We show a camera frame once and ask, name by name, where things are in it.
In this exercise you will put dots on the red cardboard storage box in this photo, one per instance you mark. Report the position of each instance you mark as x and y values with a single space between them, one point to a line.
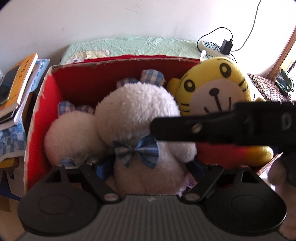
83 84

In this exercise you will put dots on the yellow tiger plush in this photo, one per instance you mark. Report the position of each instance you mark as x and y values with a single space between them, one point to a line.
214 85

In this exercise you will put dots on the white books stack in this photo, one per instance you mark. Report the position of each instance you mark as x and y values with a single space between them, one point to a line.
13 118

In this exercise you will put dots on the green cartoon bed sheet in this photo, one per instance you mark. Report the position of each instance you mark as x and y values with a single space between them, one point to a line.
117 46

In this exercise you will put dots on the yellow book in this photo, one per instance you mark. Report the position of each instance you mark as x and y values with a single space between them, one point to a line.
19 85

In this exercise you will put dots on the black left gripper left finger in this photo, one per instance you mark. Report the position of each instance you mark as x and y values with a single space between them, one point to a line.
102 192

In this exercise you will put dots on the blue checkered cloth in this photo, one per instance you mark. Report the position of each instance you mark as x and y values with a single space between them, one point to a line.
13 135

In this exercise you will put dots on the black charger adapter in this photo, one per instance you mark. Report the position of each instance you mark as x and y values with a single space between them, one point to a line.
226 47

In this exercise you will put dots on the black smartphone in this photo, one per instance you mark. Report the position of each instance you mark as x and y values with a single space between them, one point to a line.
6 84

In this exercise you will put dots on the white power strip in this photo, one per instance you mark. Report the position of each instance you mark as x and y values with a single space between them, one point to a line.
211 49

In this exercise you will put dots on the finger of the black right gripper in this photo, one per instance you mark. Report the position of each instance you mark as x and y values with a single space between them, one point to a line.
217 128

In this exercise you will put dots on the large white plush bunny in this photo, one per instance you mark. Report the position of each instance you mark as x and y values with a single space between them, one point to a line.
143 165

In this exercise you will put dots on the small white plush bunny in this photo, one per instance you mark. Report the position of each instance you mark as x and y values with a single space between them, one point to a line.
73 138

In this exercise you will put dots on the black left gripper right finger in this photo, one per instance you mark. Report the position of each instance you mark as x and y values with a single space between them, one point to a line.
206 176

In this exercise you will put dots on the person's right hand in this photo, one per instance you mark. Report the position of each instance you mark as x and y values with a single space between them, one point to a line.
277 176

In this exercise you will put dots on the patterned cloth covered stool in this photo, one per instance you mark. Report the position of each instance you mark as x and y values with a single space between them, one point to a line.
268 88

